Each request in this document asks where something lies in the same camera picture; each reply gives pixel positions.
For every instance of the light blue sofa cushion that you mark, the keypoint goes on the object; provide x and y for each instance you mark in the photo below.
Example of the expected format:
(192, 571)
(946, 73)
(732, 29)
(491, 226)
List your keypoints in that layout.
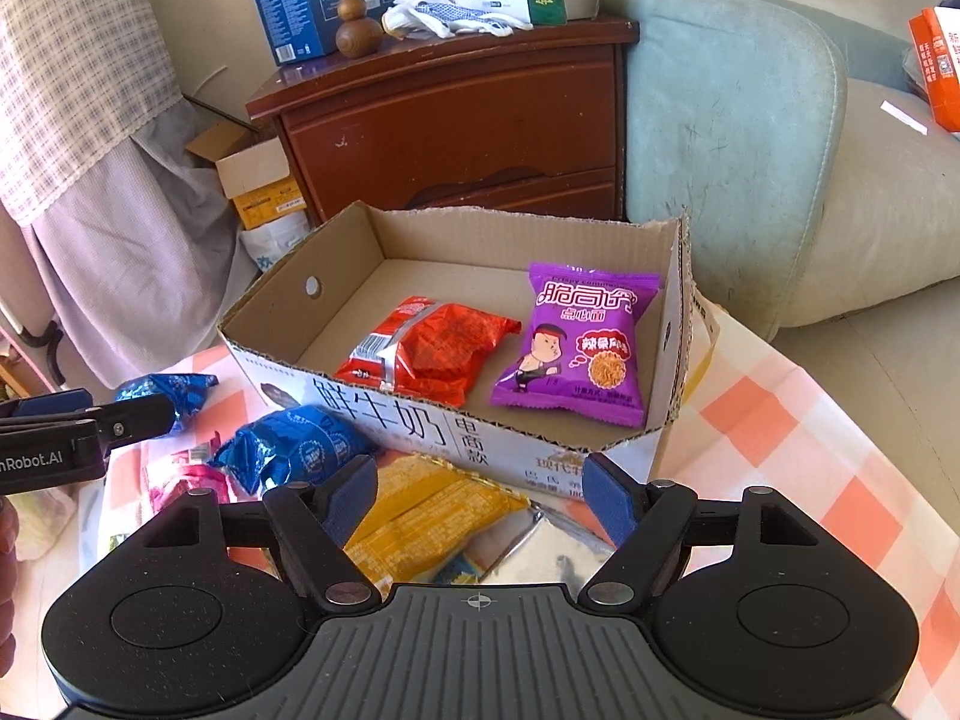
(720, 105)

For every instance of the beige sofa cushion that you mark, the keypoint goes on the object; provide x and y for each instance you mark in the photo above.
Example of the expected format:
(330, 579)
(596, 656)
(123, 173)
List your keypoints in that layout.
(885, 202)

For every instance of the orange checked tablecloth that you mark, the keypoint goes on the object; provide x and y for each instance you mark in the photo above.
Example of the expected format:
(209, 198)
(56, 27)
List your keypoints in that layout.
(825, 450)

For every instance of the red snack packet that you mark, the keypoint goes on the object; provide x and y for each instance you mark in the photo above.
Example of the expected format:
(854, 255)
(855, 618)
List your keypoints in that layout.
(435, 352)

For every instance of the white paper strip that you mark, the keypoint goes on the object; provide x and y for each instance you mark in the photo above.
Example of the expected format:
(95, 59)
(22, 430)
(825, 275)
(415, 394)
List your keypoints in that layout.
(906, 116)

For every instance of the white plastic bag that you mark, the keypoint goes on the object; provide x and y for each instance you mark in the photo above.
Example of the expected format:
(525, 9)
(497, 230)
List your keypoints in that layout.
(270, 240)

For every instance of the silver snack packet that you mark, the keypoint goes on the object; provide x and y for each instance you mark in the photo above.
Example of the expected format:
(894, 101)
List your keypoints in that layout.
(525, 555)

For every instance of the checked fabric cover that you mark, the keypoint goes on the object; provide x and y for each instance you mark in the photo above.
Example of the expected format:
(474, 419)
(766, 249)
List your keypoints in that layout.
(112, 240)

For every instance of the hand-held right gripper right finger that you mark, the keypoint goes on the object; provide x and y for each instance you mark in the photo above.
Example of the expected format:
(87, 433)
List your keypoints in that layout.
(611, 499)

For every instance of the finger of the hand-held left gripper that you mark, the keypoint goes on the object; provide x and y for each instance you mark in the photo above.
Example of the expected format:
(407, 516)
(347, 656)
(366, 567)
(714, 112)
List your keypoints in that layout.
(135, 416)
(52, 403)

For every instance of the wooden gourd ornament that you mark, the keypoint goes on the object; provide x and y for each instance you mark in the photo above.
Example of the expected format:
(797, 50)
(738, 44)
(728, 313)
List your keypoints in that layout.
(358, 37)

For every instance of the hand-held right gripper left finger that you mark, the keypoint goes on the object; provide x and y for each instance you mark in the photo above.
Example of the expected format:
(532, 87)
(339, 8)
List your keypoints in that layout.
(352, 495)

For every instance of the white work gloves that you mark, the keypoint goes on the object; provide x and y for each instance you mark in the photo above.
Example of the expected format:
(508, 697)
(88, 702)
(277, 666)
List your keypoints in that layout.
(442, 15)

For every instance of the small yellow label cardboard box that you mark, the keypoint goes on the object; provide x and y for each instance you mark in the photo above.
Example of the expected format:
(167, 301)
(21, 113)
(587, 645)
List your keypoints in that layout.
(255, 165)

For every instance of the purple snack packet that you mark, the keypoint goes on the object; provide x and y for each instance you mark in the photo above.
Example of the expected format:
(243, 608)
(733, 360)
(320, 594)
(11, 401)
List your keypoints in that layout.
(577, 345)

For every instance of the blue foil snack packet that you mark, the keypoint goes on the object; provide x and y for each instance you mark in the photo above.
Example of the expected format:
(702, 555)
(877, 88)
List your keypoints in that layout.
(292, 446)
(176, 394)

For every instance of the orange white box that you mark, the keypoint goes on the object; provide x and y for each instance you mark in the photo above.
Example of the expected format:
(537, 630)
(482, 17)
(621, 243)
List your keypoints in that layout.
(937, 67)

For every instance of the brown wooden nightstand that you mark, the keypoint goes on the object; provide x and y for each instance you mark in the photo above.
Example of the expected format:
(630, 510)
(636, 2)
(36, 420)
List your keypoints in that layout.
(450, 127)

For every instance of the yellow snack packet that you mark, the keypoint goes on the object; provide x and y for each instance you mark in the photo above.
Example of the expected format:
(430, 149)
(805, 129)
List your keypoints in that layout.
(427, 517)

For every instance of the pink snack packet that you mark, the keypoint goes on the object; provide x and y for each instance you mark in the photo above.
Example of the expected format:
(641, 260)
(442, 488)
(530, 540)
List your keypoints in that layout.
(187, 476)

